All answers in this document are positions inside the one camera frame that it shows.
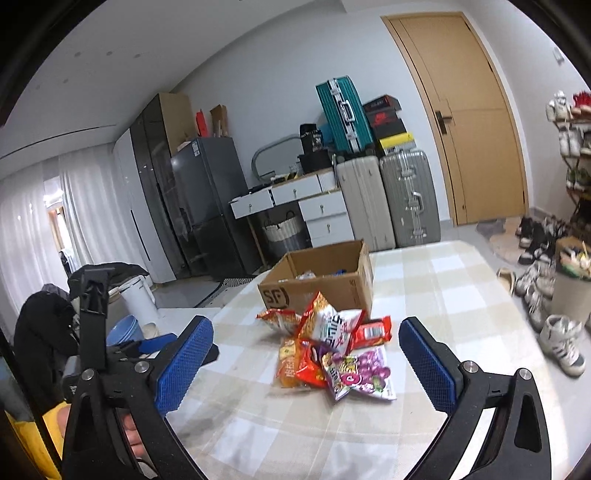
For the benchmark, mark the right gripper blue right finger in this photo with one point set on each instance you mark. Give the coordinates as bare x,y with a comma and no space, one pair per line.
435,365

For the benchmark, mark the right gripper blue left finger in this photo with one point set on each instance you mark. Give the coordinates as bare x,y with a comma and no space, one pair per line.
178,362

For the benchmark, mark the purple grape candy bag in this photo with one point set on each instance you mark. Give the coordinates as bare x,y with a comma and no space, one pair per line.
366,372

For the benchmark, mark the red snack pouch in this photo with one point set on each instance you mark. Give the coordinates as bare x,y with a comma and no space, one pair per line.
373,333

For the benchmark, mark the orange bread snack pack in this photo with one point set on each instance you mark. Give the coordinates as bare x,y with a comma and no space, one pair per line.
290,355

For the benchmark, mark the small noodle snack bag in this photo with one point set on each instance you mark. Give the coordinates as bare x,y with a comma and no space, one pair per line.
284,321

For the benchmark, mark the large noodle snack bag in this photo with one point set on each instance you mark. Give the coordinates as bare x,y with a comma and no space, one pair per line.
322,323

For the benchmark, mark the red orange cookie pack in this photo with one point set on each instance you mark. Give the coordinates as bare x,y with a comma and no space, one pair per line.
308,365

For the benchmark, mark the person's left hand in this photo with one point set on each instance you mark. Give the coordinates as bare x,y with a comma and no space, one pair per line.
130,430

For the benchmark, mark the blue basin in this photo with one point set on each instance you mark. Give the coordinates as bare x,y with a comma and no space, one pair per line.
125,330

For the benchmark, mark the white trash bin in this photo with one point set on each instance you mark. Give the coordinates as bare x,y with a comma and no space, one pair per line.
139,300

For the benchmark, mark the plaid table cloth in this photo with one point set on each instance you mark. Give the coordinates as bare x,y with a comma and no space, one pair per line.
237,422

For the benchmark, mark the white sneaker on floor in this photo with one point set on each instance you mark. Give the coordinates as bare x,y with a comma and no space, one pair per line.
558,340

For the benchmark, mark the brown SF cardboard box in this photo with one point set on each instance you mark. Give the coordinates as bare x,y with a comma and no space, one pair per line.
341,272

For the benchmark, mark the woven laundry basket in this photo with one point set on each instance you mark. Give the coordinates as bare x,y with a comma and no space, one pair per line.
286,236

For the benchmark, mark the dark grey refrigerator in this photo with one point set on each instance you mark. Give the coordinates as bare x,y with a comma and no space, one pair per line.
209,176

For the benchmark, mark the beige suitcase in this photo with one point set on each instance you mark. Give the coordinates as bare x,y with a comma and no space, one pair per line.
364,193

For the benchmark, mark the white drawer desk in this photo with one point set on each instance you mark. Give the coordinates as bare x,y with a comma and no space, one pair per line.
317,195

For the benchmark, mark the silver suitcase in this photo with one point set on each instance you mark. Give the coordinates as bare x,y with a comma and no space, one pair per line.
411,198

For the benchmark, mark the oval mirror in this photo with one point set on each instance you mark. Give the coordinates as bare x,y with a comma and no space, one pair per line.
277,158

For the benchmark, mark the black glass cabinet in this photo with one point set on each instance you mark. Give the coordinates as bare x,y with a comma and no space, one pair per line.
156,134

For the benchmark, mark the stacked shoe boxes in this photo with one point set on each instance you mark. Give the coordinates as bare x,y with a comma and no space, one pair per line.
387,126

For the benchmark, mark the shoe rack with shoes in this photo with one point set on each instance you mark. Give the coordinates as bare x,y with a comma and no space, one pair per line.
571,117

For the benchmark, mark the teal suitcase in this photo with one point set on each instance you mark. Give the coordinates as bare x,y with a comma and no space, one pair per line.
344,112

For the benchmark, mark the wooden door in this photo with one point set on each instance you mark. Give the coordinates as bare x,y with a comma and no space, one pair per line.
469,113

